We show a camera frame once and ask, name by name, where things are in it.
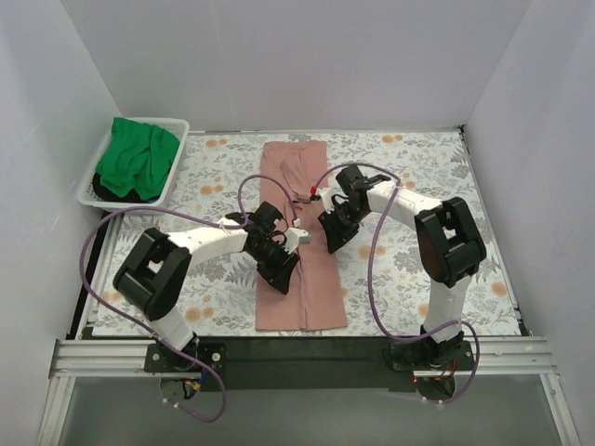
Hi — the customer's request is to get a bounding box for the pink t-shirt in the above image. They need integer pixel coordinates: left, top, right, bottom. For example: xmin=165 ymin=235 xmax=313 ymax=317
xmin=256 ymin=140 xmax=348 ymax=331

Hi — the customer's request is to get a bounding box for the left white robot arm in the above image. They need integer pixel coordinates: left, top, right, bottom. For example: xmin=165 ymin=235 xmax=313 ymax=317
xmin=112 ymin=202 xmax=311 ymax=372

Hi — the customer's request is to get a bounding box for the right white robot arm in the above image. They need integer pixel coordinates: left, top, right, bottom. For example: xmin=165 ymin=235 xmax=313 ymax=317
xmin=311 ymin=163 xmax=487 ymax=370

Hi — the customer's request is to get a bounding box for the floral table mat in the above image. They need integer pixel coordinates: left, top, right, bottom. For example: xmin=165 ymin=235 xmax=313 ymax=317
xmin=86 ymin=132 xmax=520 ymax=337

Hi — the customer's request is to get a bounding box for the white plastic basket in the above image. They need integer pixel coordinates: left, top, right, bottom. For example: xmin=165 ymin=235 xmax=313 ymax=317
xmin=77 ymin=116 xmax=190 ymax=213

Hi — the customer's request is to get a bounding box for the green t-shirt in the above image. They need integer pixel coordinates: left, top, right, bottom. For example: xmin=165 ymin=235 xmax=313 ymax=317
xmin=96 ymin=117 xmax=179 ymax=203

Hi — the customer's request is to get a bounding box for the black garment in basket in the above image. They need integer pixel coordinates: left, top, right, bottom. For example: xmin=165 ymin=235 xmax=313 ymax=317
xmin=92 ymin=173 xmax=142 ymax=203

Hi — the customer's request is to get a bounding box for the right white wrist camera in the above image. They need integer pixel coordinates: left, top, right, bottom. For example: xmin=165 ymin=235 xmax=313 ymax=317
xmin=310 ymin=187 xmax=336 ymax=214

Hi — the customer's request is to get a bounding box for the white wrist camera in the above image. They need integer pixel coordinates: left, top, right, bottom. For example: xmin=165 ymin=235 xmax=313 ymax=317
xmin=283 ymin=227 xmax=312 ymax=255
xmin=310 ymin=187 xmax=336 ymax=214

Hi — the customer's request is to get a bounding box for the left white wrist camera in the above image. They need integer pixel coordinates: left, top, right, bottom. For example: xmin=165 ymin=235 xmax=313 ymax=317
xmin=283 ymin=227 xmax=312 ymax=255

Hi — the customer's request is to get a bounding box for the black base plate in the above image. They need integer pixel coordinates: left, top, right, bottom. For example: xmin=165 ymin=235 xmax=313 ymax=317
xmin=143 ymin=334 xmax=478 ymax=391

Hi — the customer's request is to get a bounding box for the aluminium frame rail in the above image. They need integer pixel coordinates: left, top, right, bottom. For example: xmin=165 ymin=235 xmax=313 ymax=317
xmin=49 ymin=336 xmax=579 ymax=445

